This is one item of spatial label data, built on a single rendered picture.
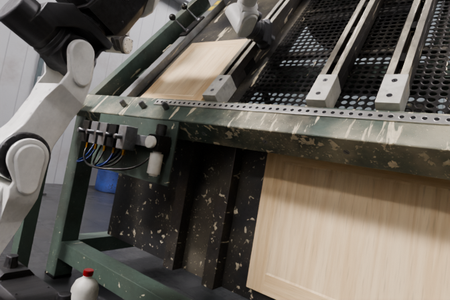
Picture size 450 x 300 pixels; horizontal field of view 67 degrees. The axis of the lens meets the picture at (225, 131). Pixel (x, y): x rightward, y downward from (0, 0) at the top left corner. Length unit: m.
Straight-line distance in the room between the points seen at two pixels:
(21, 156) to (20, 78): 3.56
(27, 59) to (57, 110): 3.51
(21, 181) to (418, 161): 1.03
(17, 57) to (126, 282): 3.54
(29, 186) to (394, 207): 1.06
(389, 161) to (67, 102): 0.94
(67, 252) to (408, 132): 1.50
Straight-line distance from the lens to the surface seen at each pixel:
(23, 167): 1.09
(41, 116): 1.14
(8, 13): 1.14
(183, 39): 1.94
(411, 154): 0.93
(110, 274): 1.57
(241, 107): 1.16
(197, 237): 1.53
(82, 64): 1.16
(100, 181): 4.63
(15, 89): 4.60
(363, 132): 0.95
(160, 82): 1.66
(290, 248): 1.28
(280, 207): 1.29
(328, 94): 1.07
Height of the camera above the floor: 0.72
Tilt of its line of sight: 4 degrees up
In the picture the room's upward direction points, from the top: 10 degrees clockwise
